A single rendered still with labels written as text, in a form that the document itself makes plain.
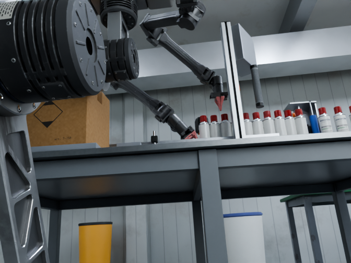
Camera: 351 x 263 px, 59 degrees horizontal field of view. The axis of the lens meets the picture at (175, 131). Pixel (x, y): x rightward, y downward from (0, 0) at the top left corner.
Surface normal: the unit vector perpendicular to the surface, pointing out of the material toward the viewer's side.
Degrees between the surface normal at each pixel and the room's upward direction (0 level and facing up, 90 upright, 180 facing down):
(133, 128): 90
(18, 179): 90
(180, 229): 90
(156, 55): 90
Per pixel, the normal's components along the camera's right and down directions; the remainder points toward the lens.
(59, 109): -0.13, -0.29
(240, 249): -0.35, -0.21
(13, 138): 0.99, -0.09
